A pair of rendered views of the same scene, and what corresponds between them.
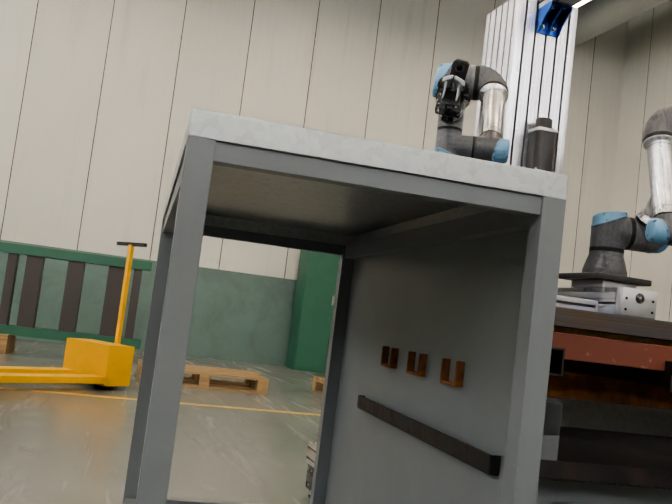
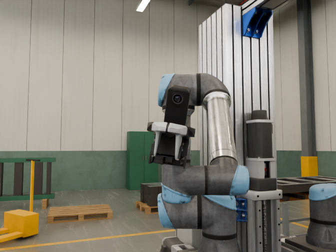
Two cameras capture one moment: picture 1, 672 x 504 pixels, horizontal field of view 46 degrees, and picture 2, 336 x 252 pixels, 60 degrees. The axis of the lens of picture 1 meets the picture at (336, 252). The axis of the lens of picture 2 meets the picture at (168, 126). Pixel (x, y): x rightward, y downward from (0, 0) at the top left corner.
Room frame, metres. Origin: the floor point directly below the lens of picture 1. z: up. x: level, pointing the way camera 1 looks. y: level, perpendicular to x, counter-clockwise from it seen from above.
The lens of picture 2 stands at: (1.59, -0.22, 1.42)
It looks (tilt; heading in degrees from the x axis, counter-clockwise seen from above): 4 degrees up; 356
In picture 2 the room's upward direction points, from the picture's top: straight up
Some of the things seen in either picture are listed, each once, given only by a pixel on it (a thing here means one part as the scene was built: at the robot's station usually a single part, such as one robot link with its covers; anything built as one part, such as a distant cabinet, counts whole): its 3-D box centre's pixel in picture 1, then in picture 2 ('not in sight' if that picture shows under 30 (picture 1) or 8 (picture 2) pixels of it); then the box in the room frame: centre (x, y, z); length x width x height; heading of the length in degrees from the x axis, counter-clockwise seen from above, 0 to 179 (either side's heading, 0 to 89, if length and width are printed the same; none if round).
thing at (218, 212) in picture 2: not in sight; (216, 210); (2.60, -0.46, 1.20); 0.13 x 0.12 x 0.14; 82
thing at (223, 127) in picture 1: (303, 204); not in sight; (1.81, 0.09, 1.03); 1.30 x 0.60 x 0.04; 13
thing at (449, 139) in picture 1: (453, 147); (182, 180); (2.35, -0.31, 1.34); 0.11 x 0.08 x 0.11; 82
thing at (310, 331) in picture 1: (330, 305); (142, 160); (11.70, -0.02, 0.98); 1.00 x 0.49 x 1.95; 107
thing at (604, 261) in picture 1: (605, 262); (326, 230); (2.74, -0.94, 1.09); 0.15 x 0.15 x 0.10
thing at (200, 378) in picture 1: (200, 376); (80, 212); (7.78, 1.16, 0.07); 1.20 x 0.80 x 0.14; 104
